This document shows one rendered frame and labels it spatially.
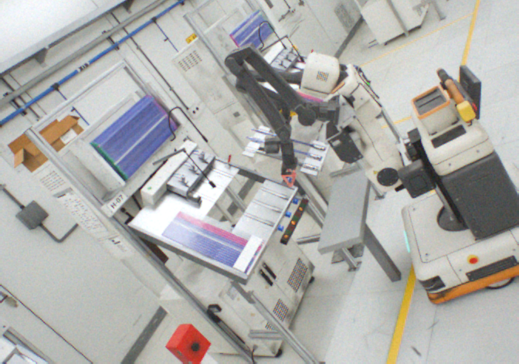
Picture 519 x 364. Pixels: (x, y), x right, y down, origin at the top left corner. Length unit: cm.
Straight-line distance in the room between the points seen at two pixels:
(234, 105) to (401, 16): 366
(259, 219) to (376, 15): 468
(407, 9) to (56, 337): 557
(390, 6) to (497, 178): 470
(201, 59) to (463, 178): 213
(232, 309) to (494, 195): 146
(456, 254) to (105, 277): 280
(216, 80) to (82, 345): 232
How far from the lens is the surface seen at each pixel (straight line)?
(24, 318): 375
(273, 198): 256
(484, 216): 219
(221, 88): 346
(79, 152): 247
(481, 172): 207
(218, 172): 268
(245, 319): 263
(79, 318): 389
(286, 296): 288
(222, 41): 338
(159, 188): 251
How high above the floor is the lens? 179
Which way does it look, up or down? 19 degrees down
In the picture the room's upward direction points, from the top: 38 degrees counter-clockwise
